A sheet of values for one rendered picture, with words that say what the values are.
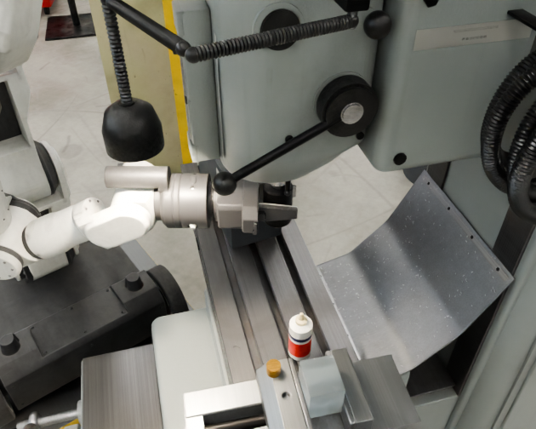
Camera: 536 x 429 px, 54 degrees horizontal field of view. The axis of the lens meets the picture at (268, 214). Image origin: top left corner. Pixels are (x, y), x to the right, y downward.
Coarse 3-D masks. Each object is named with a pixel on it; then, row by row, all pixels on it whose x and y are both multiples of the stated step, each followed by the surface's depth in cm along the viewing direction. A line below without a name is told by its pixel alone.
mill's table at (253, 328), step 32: (288, 224) 122; (224, 256) 118; (256, 256) 118; (288, 256) 118; (224, 288) 108; (256, 288) 108; (288, 288) 108; (320, 288) 108; (224, 320) 101; (256, 320) 101; (288, 320) 101; (320, 320) 101; (224, 352) 101; (256, 352) 99; (320, 352) 96; (352, 352) 96
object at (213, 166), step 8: (208, 160) 114; (216, 160) 109; (200, 168) 125; (208, 168) 116; (216, 168) 109; (224, 168) 107; (264, 224) 115; (224, 232) 119; (232, 232) 113; (240, 232) 114; (264, 232) 117; (272, 232) 118; (280, 232) 119; (232, 240) 114; (240, 240) 115; (248, 240) 116; (256, 240) 117; (232, 248) 116
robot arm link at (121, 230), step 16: (80, 208) 85; (96, 208) 88; (112, 208) 80; (128, 208) 79; (144, 208) 81; (80, 224) 82; (96, 224) 81; (112, 224) 80; (128, 224) 80; (144, 224) 81; (96, 240) 83; (112, 240) 83; (128, 240) 83
